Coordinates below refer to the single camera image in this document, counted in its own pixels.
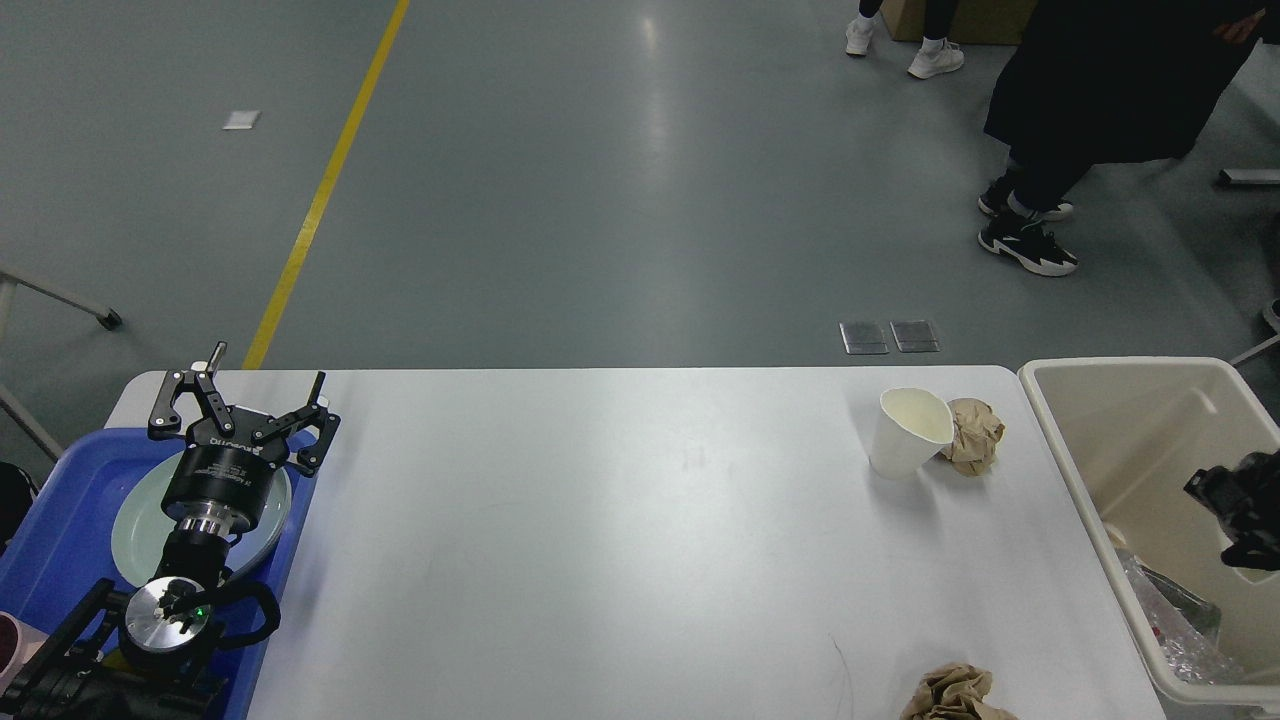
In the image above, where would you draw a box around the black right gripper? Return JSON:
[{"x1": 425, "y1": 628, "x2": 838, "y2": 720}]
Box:
[{"x1": 1183, "y1": 451, "x2": 1279, "y2": 571}]

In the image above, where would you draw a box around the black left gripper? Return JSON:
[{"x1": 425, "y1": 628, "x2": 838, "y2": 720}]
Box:
[{"x1": 147, "y1": 342, "x2": 342, "y2": 546}]

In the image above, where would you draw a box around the foil tray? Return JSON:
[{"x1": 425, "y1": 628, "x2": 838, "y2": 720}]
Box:
[{"x1": 1116, "y1": 550, "x2": 1244, "y2": 685}]

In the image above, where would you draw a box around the green plate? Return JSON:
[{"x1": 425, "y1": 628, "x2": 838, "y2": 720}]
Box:
[{"x1": 111, "y1": 454, "x2": 293, "y2": 587}]

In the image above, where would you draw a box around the pink mug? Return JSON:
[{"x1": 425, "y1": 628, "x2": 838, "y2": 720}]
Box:
[{"x1": 0, "y1": 611, "x2": 49, "y2": 694}]

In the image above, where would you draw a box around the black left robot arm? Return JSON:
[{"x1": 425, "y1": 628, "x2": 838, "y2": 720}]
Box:
[{"x1": 3, "y1": 345, "x2": 340, "y2": 719}]

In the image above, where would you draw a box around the beige plastic bin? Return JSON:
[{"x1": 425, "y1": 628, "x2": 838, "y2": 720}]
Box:
[{"x1": 1018, "y1": 357, "x2": 1279, "y2": 719}]

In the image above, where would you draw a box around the chair leg with caster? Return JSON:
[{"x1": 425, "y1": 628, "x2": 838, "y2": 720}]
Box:
[{"x1": 1, "y1": 266, "x2": 123, "y2": 331}]

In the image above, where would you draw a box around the crumpled brown paper ball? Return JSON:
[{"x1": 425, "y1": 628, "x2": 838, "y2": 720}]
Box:
[
  {"x1": 940, "y1": 398, "x2": 1006, "y2": 477},
  {"x1": 899, "y1": 664, "x2": 1018, "y2": 719}
]

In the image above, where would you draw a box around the white paper cup far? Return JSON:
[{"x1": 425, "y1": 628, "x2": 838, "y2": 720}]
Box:
[{"x1": 868, "y1": 387, "x2": 955, "y2": 479}]

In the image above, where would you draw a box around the right floor outlet plate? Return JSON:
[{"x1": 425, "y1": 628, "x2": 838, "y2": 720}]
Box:
[{"x1": 890, "y1": 320, "x2": 941, "y2": 354}]

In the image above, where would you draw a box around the floor outlet plate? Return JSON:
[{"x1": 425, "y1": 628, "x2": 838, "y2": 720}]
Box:
[
  {"x1": 838, "y1": 322, "x2": 890, "y2": 356},
  {"x1": 890, "y1": 320, "x2": 941, "y2": 354}
]

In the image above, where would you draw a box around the left floor outlet plate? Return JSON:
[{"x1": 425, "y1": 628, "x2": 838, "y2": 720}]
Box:
[{"x1": 838, "y1": 322, "x2": 890, "y2": 356}]

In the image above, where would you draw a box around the person in black sneakers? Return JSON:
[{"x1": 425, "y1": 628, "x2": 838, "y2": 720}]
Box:
[{"x1": 977, "y1": 1, "x2": 1277, "y2": 277}]

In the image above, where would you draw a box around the person in black pants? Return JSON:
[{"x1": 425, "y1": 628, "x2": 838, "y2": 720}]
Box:
[{"x1": 845, "y1": 0, "x2": 966, "y2": 79}]

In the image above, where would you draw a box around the cardboard box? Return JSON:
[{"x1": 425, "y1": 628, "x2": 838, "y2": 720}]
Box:
[{"x1": 879, "y1": 0, "x2": 1038, "y2": 46}]

